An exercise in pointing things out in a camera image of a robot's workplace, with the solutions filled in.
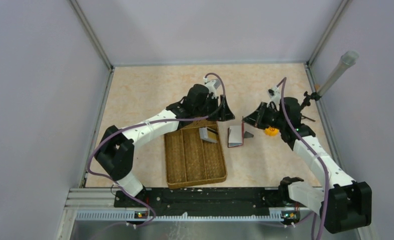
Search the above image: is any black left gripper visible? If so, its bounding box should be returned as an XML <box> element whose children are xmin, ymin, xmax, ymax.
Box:
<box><xmin>194</xmin><ymin>94</ymin><xmax>235</xmax><ymax>122</ymax></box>

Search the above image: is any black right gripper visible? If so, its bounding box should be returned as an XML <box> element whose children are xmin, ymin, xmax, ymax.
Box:
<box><xmin>242</xmin><ymin>102</ymin><xmax>286</xmax><ymax>131</ymax></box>

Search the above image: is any red leather card holder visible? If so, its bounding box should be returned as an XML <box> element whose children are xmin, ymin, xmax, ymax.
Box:
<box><xmin>227</xmin><ymin>125</ymin><xmax>244</xmax><ymax>148</ymax></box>

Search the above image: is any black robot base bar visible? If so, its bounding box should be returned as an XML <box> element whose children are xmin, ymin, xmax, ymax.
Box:
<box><xmin>114</xmin><ymin>187</ymin><xmax>304</xmax><ymax>218</ymax></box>

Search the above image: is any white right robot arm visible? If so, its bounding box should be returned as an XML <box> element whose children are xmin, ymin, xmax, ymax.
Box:
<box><xmin>243</xmin><ymin>97</ymin><xmax>372</xmax><ymax>234</ymax></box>

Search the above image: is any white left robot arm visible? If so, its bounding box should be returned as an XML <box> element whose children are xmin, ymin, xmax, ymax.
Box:
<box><xmin>92</xmin><ymin>78</ymin><xmax>235</xmax><ymax>207</ymax></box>

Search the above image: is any red yellow plastic case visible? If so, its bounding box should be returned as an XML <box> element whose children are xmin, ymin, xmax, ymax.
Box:
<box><xmin>264</xmin><ymin>127</ymin><xmax>279</xmax><ymax>137</ymax></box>

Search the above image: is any woven bamboo tray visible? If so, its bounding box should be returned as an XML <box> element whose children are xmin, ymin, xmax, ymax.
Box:
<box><xmin>164</xmin><ymin>120</ymin><xmax>227</xmax><ymax>189</ymax></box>

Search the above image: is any black mini tripod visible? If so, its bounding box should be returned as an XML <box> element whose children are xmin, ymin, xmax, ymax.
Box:
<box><xmin>300</xmin><ymin>91</ymin><xmax>321</xmax><ymax>111</ymax></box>

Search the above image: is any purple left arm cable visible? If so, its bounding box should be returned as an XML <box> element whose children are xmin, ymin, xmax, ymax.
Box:
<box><xmin>85</xmin><ymin>72</ymin><xmax>227</xmax><ymax>228</ymax></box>

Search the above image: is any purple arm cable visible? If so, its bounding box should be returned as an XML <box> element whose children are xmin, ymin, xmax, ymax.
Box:
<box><xmin>85</xmin><ymin>72</ymin><xmax>227</xmax><ymax>228</ymax></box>
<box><xmin>274</xmin><ymin>77</ymin><xmax>330</xmax><ymax>240</ymax></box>

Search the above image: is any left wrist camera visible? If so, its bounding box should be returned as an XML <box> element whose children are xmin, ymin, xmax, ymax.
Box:
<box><xmin>203</xmin><ymin>77</ymin><xmax>221</xmax><ymax>99</ymax></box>

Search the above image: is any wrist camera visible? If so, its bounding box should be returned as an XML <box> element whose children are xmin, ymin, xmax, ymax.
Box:
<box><xmin>203</xmin><ymin>77</ymin><xmax>221</xmax><ymax>99</ymax></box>
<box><xmin>267</xmin><ymin>86</ymin><xmax>281</xmax><ymax>105</ymax></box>

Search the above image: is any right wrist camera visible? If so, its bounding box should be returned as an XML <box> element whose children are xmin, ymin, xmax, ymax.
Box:
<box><xmin>267</xmin><ymin>86</ymin><xmax>281</xmax><ymax>105</ymax></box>

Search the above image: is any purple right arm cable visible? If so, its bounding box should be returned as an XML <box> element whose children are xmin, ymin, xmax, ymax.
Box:
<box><xmin>274</xmin><ymin>77</ymin><xmax>330</xmax><ymax>240</ymax></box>

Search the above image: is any aluminium frame rail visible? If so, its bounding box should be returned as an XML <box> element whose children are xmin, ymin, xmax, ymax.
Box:
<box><xmin>68</xmin><ymin>0</ymin><xmax>114</xmax><ymax>72</ymax></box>

